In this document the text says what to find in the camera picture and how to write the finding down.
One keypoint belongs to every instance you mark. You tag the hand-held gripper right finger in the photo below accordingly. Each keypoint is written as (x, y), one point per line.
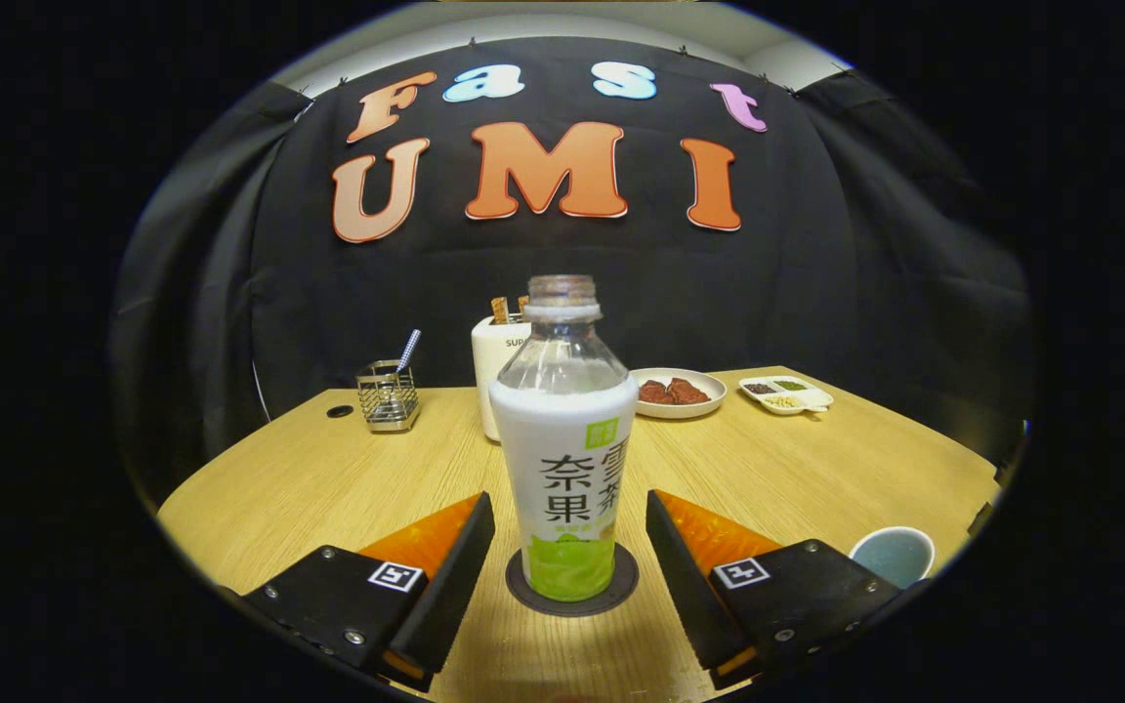
(689, 586)

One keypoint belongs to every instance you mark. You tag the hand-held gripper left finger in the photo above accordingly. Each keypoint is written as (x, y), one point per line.
(450, 586)

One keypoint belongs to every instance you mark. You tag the dark round coaster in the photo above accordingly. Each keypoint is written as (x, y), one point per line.
(623, 586)

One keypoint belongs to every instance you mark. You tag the white green label juice bottle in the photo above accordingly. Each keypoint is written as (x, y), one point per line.
(562, 439)

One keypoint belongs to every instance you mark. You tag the wooden table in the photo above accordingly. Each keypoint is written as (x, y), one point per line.
(328, 488)

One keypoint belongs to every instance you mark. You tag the white oval plate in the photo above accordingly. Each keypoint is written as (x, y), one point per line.
(680, 411)

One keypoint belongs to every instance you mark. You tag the red-brown food pieces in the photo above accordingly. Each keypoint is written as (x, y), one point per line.
(675, 391)

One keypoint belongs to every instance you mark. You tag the white divided condiment dish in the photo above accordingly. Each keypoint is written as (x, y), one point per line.
(809, 398)

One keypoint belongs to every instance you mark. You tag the cream toaster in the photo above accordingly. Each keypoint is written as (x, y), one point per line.
(489, 361)

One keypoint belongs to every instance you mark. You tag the brown toast slices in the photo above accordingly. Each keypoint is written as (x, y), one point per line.
(500, 310)

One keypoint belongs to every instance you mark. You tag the black backdrop cloth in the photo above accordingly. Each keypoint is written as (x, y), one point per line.
(230, 293)

